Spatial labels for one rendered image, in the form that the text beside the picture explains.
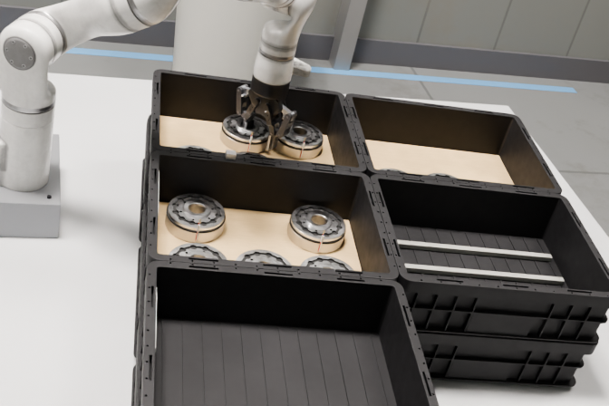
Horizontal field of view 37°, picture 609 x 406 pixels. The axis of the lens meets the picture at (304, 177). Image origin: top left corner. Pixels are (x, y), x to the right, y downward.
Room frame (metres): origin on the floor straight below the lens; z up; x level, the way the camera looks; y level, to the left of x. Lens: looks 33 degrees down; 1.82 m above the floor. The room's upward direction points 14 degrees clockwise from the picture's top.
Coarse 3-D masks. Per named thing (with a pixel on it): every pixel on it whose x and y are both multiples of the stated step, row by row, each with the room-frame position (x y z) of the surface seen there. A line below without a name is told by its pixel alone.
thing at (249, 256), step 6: (246, 252) 1.21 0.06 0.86; (252, 252) 1.22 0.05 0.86; (258, 252) 1.22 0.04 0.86; (264, 252) 1.22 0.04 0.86; (270, 252) 1.23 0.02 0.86; (240, 258) 1.19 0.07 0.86; (246, 258) 1.20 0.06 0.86; (252, 258) 1.20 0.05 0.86; (270, 258) 1.21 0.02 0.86; (276, 258) 1.22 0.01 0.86; (282, 258) 1.22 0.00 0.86; (282, 264) 1.21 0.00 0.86; (288, 264) 1.21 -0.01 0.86
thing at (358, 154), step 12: (156, 72) 1.62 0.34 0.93; (168, 72) 1.63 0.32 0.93; (180, 72) 1.64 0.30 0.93; (156, 84) 1.57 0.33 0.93; (240, 84) 1.66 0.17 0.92; (156, 96) 1.52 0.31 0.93; (336, 96) 1.72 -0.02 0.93; (156, 108) 1.48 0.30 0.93; (348, 108) 1.67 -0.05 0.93; (156, 120) 1.45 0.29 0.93; (348, 120) 1.62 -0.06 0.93; (156, 132) 1.40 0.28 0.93; (348, 132) 1.58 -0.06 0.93; (156, 144) 1.36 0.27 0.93; (216, 156) 1.37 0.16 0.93; (240, 156) 1.39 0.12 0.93; (252, 156) 1.40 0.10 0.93; (360, 156) 1.49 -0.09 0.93; (324, 168) 1.42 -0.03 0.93; (336, 168) 1.43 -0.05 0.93; (348, 168) 1.44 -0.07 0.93; (360, 168) 1.45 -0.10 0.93
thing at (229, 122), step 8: (224, 120) 1.62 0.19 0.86; (232, 120) 1.62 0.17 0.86; (256, 120) 1.65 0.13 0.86; (224, 128) 1.59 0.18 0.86; (232, 128) 1.60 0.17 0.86; (264, 128) 1.62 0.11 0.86; (232, 136) 1.57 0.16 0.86; (240, 136) 1.57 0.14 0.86; (248, 136) 1.58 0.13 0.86; (256, 136) 1.59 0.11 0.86; (264, 136) 1.60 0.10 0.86
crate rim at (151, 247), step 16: (192, 160) 1.35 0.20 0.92; (208, 160) 1.35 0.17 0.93; (224, 160) 1.36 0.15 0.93; (240, 160) 1.38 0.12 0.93; (336, 176) 1.41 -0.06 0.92; (352, 176) 1.42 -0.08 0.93; (368, 192) 1.38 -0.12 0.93; (384, 240) 1.25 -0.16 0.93; (160, 256) 1.07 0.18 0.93; (176, 256) 1.07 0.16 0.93; (192, 256) 1.08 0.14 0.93; (384, 256) 1.21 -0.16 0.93; (304, 272) 1.12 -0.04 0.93; (320, 272) 1.12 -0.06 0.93; (336, 272) 1.13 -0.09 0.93; (352, 272) 1.15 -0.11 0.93; (368, 272) 1.15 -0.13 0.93
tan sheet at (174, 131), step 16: (160, 128) 1.58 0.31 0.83; (176, 128) 1.59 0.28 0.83; (192, 128) 1.61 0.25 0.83; (208, 128) 1.62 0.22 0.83; (160, 144) 1.52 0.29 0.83; (176, 144) 1.53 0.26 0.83; (192, 144) 1.55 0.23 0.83; (208, 144) 1.56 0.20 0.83; (224, 144) 1.58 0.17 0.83; (304, 160) 1.59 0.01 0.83; (320, 160) 1.61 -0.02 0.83
